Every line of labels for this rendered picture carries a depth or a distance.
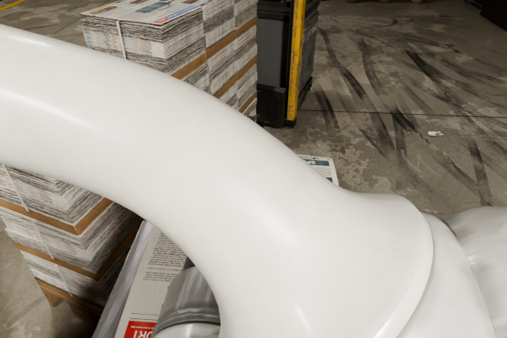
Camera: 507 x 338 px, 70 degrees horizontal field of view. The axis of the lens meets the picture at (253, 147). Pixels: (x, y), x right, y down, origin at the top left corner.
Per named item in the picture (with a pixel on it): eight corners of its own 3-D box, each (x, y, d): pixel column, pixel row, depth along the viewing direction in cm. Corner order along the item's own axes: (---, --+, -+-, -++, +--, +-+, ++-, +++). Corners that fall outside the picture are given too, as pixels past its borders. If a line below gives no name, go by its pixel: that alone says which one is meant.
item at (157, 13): (78, 15, 135) (78, 12, 135) (129, -2, 157) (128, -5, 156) (160, 27, 123) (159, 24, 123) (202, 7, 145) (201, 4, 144)
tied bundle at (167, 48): (92, 72, 148) (76, 15, 135) (138, 49, 170) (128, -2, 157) (169, 89, 136) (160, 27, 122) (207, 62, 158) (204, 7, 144)
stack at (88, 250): (47, 305, 153) (-47, 146, 105) (188, 155, 241) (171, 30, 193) (122, 340, 141) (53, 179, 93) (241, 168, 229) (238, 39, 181)
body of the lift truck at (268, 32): (213, 105, 297) (206, 4, 250) (240, 79, 338) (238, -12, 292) (294, 121, 276) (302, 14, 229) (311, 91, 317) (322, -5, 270)
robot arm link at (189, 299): (155, 385, 29) (174, 318, 34) (266, 394, 29) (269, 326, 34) (139, 314, 25) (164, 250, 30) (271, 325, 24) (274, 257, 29)
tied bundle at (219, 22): (137, 49, 171) (127, -2, 157) (172, 31, 192) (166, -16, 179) (207, 61, 158) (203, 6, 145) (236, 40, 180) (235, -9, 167)
